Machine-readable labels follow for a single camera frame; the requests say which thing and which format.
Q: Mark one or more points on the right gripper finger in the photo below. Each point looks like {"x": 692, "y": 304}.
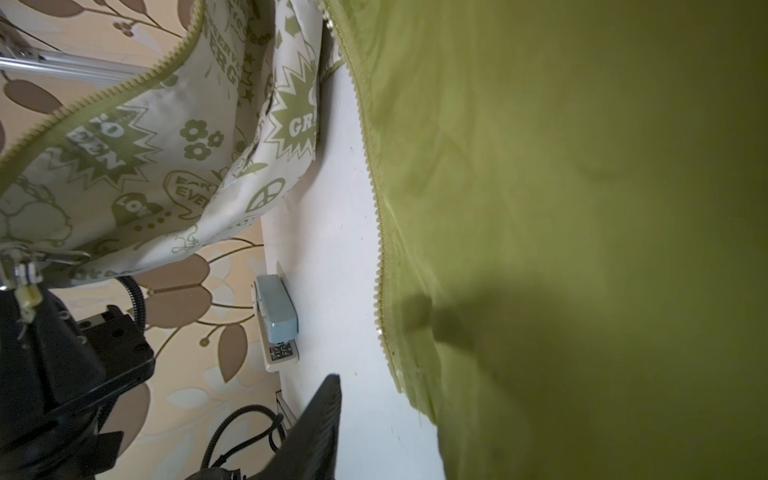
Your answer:
{"x": 310, "y": 448}

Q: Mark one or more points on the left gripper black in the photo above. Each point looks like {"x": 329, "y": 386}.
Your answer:
{"x": 57, "y": 377}

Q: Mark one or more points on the green jacket with patterned lining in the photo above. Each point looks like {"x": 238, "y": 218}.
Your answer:
{"x": 568, "y": 277}

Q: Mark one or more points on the small grey white block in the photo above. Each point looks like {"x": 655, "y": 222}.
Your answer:
{"x": 277, "y": 320}

